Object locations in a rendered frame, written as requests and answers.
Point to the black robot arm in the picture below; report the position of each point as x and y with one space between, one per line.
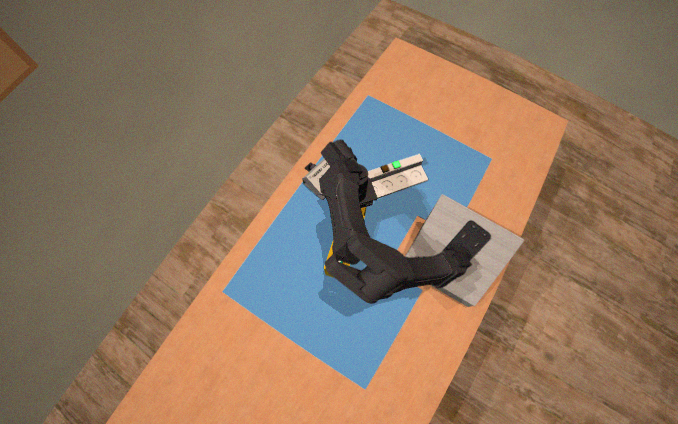
341 185

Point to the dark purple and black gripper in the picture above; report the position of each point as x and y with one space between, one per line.
367 197

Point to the blue flat mat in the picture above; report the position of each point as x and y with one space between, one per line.
283 282

